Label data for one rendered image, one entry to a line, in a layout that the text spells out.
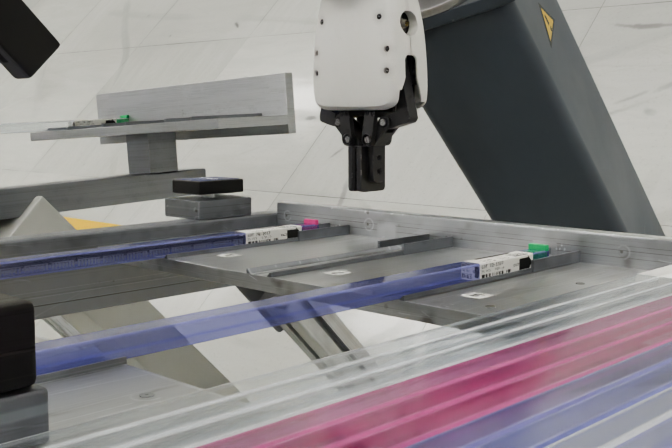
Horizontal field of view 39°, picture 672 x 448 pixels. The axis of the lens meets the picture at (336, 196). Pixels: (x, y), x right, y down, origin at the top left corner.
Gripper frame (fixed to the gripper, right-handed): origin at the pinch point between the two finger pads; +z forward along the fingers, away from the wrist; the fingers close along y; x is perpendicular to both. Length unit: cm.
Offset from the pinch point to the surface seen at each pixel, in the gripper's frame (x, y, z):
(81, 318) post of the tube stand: 10.4, 31.2, 16.6
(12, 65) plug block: 43.0, -18.8, -7.0
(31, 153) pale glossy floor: -95, 238, 9
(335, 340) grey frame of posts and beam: -7.4, 11.1, 18.8
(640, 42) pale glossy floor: -123, 35, -19
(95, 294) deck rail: 22.8, 8.0, 9.2
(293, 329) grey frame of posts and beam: -2.7, 12.4, 17.0
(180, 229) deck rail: 14.5, 8.0, 4.8
